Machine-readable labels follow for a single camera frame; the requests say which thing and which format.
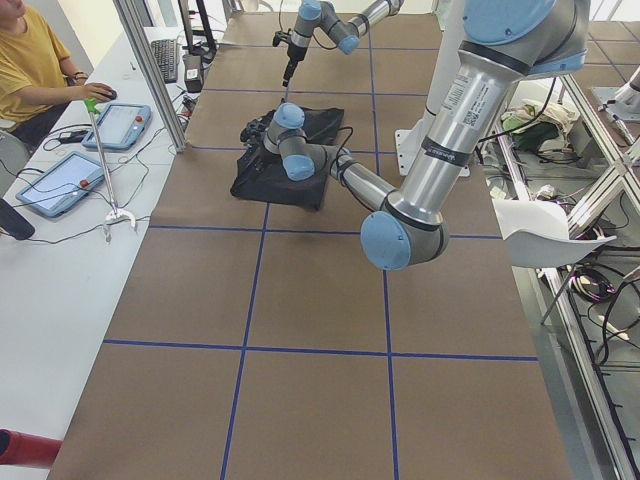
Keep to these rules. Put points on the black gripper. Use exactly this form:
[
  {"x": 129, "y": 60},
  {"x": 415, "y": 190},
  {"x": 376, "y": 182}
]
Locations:
[
  {"x": 293, "y": 53},
  {"x": 258, "y": 161}
]

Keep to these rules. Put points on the black graphic t-shirt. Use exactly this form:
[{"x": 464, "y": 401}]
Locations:
[{"x": 295, "y": 185}]

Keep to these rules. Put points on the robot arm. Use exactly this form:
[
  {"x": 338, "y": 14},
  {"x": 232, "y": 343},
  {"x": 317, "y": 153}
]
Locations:
[
  {"x": 487, "y": 49},
  {"x": 346, "y": 35}
]

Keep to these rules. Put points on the black keyboard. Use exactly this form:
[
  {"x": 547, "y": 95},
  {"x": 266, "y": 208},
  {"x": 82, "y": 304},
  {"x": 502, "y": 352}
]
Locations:
[{"x": 165, "y": 53}]

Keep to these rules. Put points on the far blue teach pendant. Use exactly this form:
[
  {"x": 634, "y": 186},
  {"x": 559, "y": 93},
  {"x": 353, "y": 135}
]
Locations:
[{"x": 119, "y": 124}]

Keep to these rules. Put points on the blue teach pendant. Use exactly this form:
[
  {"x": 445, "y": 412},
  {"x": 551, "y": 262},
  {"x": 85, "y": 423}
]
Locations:
[
  {"x": 62, "y": 186},
  {"x": 119, "y": 124}
]

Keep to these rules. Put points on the metal reacher grabber tool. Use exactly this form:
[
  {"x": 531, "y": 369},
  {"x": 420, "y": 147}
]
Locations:
[{"x": 116, "y": 213}]

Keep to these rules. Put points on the near blue teach pendant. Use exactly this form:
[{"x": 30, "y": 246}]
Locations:
[{"x": 62, "y": 186}]

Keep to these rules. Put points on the person in yellow shirt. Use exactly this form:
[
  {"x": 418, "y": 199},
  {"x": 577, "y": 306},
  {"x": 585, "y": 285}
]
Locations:
[{"x": 38, "y": 77}]

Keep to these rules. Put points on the white plastic chair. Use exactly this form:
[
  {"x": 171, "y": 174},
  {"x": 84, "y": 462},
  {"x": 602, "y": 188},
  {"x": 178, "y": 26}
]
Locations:
[{"x": 536, "y": 234}]

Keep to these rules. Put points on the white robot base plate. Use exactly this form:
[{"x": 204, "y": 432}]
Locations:
[{"x": 409, "y": 146}]

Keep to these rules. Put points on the aluminium frame post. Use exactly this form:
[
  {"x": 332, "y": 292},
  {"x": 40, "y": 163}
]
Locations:
[{"x": 131, "y": 22}]

